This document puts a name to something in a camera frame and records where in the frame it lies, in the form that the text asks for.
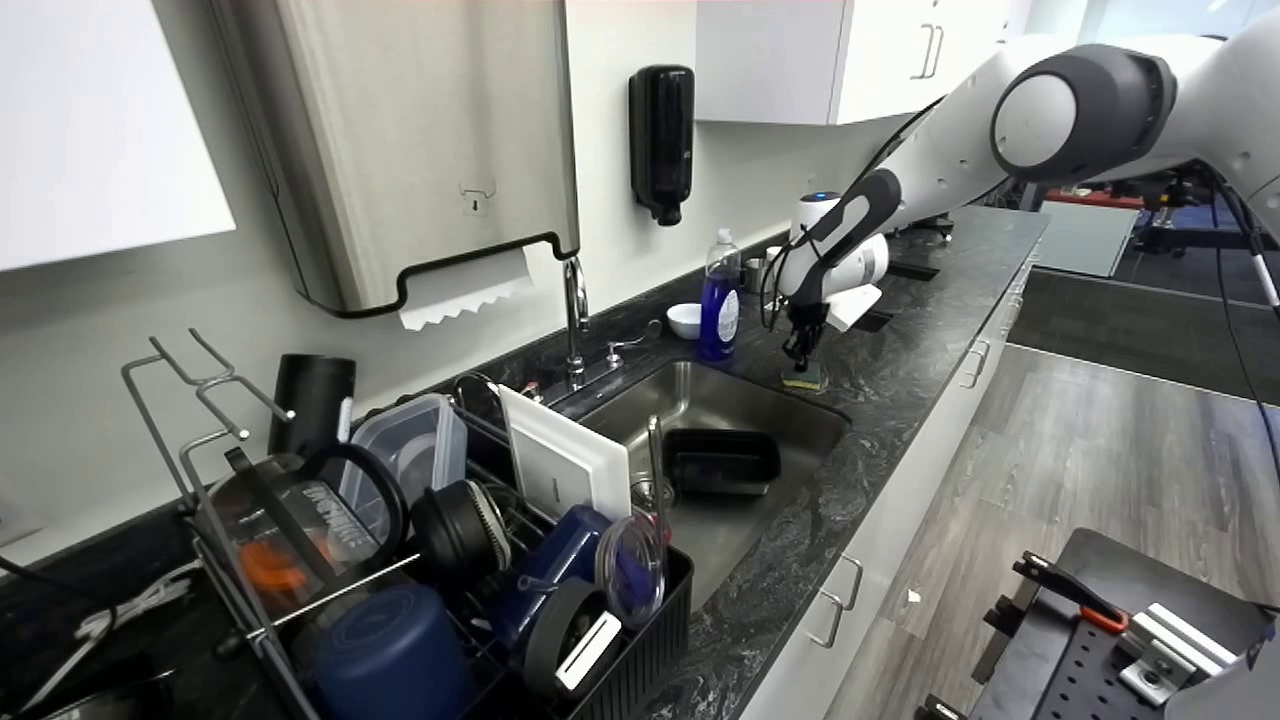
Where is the blue plastic container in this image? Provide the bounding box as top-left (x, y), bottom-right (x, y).
top-left (492, 501), bottom-right (615, 644)

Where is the small white bowl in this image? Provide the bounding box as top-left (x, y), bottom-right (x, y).
top-left (660, 300), bottom-right (706, 345)

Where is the metal wire rack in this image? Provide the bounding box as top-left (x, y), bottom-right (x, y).
top-left (115, 323), bottom-right (305, 536)

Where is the black dish rack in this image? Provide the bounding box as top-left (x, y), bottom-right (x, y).
top-left (185, 382), bottom-right (694, 720)

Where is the steel drawer handle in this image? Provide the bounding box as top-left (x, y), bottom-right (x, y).
top-left (801, 592), bottom-right (846, 654)
top-left (823, 556), bottom-right (868, 616)

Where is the stainless steel sink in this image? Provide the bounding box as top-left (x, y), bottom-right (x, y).
top-left (530, 355), bottom-right (854, 616)

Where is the black cylindrical cup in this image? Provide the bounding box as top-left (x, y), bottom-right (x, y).
top-left (266, 351), bottom-right (358, 473)

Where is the silver metal bracket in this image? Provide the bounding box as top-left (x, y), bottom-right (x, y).
top-left (1114, 599), bottom-right (1244, 711)

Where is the black clamp orange trigger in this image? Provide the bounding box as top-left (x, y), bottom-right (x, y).
top-left (1013, 551), bottom-right (1134, 639)

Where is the black coffee machine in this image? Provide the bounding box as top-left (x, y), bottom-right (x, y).
top-left (904, 215), bottom-right (956, 251)

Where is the white cord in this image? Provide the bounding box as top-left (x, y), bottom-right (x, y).
top-left (17, 556), bottom-right (202, 716)

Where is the chrome faucet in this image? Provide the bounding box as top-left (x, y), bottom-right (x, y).
top-left (535, 251), bottom-right (668, 411)

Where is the black round pot lid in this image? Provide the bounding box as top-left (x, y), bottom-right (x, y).
top-left (408, 474), bottom-right (517, 582)

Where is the small steel cup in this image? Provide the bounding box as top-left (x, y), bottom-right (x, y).
top-left (736, 251), bottom-right (777, 300)

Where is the black wall soap dispenser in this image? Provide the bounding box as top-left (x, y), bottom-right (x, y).
top-left (622, 60), bottom-right (700, 231)

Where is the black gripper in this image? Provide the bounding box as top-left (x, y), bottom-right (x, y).
top-left (781, 295), bottom-right (830, 378)

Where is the black plastic food tray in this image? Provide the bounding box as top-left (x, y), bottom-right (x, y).
top-left (654, 424), bottom-right (782, 509)

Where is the steel paper towel dispenser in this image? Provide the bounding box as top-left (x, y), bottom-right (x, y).
top-left (215, 0), bottom-right (583, 320)

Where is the grey metal clamp bar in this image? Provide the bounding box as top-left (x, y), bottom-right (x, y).
top-left (968, 592), bottom-right (1046, 693)

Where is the small black counter mat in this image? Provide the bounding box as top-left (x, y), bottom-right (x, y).
top-left (885, 256), bottom-right (943, 287)

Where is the round purple tinted lid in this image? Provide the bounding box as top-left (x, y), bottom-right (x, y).
top-left (591, 509), bottom-right (674, 629)

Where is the white lower cabinet run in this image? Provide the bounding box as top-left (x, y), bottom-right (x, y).
top-left (736, 243), bottom-right (1046, 720)

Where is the white upper cabinet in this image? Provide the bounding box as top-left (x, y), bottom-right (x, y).
top-left (0, 0), bottom-right (240, 274)
top-left (690, 0), bottom-right (1031, 130)

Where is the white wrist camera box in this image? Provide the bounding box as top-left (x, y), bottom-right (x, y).
top-left (821, 281), bottom-right (886, 336)

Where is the dark blue plastic tub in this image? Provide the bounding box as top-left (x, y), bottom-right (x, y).
top-left (311, 576), bottom-right (477, 720)

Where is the white square plate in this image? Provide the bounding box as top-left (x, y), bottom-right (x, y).
top-left (486, 378), bottom-right (636, 526)

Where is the white paper towel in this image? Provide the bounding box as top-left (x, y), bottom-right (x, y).
top-left (397, 241), bottom-right (552, 336)

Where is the clear container dark rim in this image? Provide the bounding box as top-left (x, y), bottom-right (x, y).
top-left (349, 393), bottom-right (473, 536)

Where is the dark floor mat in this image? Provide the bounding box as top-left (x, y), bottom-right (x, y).
top-left (1005, 263), bottom-right (1280, 404)

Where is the black perforated platform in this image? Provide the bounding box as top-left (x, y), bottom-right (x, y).
top-left (914, 525), bottom-right (1280, 720)

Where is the blue dish soap bottle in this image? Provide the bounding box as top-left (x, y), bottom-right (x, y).
top-left (694, 226), bottom-right (747, 365)

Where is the clear jug black rim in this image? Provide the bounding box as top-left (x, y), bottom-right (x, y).
top-left (195, 441), bottom-right (410, 625)

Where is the black desk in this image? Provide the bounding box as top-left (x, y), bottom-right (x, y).
top-left (1143, 173), bottom-right (1257, 256)

